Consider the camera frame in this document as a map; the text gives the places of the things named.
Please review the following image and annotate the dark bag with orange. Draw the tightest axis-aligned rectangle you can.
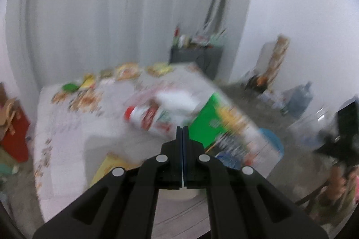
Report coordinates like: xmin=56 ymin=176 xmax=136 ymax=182
xmin=244 ymin=71 xmax=271 ymax=93

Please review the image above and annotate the orange snack packet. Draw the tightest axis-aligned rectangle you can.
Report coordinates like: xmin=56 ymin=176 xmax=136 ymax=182
xmin=115 ymin=63 xmax=141 ymax=81

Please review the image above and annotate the dark grey cabinet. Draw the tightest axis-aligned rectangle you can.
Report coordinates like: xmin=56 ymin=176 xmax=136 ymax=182
xmin=170 ymin=45 xmax=225 ymax=81

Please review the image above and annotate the blue water jug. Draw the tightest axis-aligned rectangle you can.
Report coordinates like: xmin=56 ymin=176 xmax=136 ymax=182
xmin=285 ymin=82 xmax=313 ymax=119

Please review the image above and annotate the grey curtain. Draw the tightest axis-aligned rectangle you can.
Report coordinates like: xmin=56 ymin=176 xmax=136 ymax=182
xmin=6 ymin=0 xmax=257 ymax=105

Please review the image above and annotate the large yellow packet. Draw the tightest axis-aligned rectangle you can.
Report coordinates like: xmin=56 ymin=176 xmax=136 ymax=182
xmin=90 ymin=153 xmax=141 ymax=187

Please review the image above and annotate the yellow blue printed packet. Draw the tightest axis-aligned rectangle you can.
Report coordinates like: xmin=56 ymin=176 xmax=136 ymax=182
xmin=216 ymin=104 xmax=260 ymax=169

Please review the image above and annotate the colourful clothes pile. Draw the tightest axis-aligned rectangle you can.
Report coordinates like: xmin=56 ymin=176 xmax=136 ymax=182
xmin=322 ymin=164 xmax=359 ymax=220

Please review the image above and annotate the small yellow packet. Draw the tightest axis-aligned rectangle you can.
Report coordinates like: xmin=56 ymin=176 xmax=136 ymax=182
xmin=81 ymin=75 xmax=97 ymax=89

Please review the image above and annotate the clutter of bottles and boxes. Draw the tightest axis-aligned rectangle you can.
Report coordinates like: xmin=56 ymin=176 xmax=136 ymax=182
xmin=171 ymin=21 xmax=228 ymax=50

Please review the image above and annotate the green snack packet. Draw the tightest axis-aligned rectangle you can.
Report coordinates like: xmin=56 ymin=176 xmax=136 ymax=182
xmin=191 ymin=93 xmax=233 ymax=148

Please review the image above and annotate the table with printed cloth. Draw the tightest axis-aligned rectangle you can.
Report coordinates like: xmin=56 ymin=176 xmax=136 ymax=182
xmin=34 ymin=62 xmax=284 ymax=223

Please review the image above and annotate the red-capped bottle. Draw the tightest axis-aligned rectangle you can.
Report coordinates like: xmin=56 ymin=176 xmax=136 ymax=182
xmin=124 ymin=104 xmax=176 ymax=135

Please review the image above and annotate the black chair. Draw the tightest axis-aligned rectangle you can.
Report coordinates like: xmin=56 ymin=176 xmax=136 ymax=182
xmin=313 ymin=97 xmax=359 ymax=166

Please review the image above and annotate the red box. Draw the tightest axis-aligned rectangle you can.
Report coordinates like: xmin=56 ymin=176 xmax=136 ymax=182
xmin=0 ymin=99 xmax=31 ymax=164

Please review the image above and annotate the blue mesh wastebasket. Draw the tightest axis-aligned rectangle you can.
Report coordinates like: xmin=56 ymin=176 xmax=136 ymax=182
xmin=256 ymin=128 xmax=284 ymax=164

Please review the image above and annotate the tall printed cardboard box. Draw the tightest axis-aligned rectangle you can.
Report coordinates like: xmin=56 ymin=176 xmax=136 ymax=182
xmin=269 ymin=35 xmax=291 ymax=91

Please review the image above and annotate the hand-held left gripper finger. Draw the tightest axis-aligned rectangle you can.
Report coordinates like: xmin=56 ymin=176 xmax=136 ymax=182
xmin=183 ymin=127 xmax=328 ymax=239
xmin=32 ymin=127 xmax=184 ymax=239

